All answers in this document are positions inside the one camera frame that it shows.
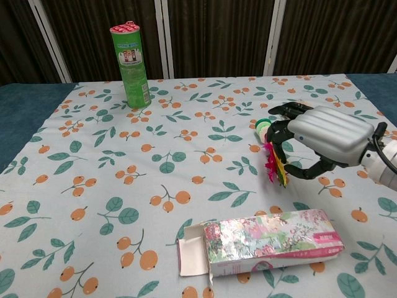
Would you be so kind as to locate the floral pink cardboard box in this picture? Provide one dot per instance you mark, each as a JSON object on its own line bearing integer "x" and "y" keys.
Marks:
{"x": 266, "y": 240}

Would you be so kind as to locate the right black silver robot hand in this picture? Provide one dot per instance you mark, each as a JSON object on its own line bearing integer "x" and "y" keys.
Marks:
{"x": 335, "y": 133}

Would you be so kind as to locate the fruit leaf patterned cloth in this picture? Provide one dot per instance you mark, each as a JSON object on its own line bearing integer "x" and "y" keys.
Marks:
{"x": 155, "y": 174}

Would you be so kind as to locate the dark folding screen white frame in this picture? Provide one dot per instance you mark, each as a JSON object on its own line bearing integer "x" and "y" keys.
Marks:
{"x": 217, "y": 34}

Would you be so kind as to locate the feather shuttlecock toy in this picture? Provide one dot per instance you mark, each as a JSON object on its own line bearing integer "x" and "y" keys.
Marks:
{"x": 273, "y": 164}

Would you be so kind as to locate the green cylindrical snack can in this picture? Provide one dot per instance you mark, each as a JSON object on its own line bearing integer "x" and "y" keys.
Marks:
{"x": 133, "y": 71}

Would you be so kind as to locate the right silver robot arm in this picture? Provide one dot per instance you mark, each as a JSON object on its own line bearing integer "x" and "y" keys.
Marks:
{"x": 384, "y": 164}

